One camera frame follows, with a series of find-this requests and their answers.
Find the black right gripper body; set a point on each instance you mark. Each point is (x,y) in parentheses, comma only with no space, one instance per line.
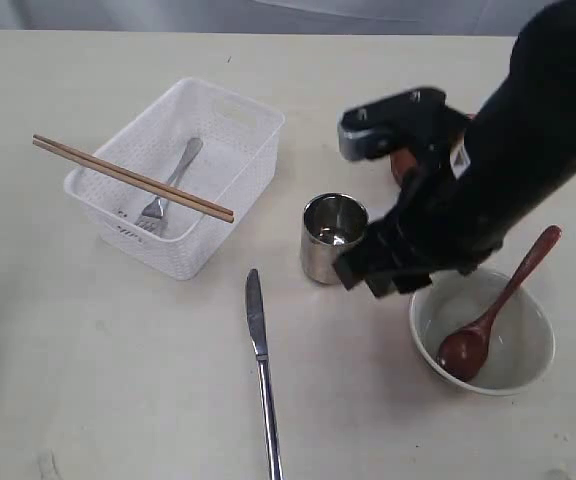
(437,222)

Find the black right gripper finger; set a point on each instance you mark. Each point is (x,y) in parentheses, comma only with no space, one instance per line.
(378,238)
(388,274)

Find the stainless steel cup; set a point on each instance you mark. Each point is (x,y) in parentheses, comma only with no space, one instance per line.
(332,223)

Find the brown round plate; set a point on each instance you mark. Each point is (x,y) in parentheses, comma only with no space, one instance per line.
(401,161)

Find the brown wooden spoon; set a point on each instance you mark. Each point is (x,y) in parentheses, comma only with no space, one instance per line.
(463,353)

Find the silver table knife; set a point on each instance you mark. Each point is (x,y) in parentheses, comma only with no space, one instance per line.
(257,330)

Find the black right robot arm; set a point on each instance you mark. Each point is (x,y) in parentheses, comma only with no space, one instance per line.
(474,177)

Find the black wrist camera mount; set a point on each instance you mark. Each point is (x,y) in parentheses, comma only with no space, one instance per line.
(418,120)

